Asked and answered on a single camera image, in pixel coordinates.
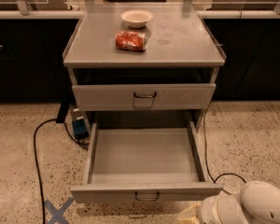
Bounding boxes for grey drawer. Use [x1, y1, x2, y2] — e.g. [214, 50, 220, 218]
[71, 121, 222, 203]
[72, 83, 216, 111]

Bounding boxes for blue power box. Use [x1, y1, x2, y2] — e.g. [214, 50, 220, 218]
[70, 105, 89, 140]

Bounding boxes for black cable on left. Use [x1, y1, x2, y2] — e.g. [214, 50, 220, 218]
[33, 118, 91, 224]

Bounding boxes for grey top drawer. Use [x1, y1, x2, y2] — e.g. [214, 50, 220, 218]
[72, 83, 216, 111]

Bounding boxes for black cable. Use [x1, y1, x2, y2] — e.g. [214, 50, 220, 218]
[33, 118, 91, 224]
[203, 107, 247, 195]

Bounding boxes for blue tape cross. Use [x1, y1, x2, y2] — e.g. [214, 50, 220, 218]
[45, 198, 74, 224]

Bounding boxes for white bowl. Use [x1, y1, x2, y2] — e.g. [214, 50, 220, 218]
[121, 9, 153, 29]

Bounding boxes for black cable on right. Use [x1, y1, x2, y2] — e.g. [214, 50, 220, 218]
[203, 107, 247, 195]

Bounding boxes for dark counter with cabinets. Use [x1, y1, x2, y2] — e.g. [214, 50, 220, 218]
[0, 13, 280, 103]

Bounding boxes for grey drawer cabinet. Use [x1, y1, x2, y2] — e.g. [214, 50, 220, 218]
[63, 3, 225, 129]

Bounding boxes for red soda can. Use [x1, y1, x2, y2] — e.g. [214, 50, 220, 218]
[115, 31, 147, 51]

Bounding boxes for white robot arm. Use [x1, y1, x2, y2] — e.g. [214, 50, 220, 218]
[176, 180, 280, 224]

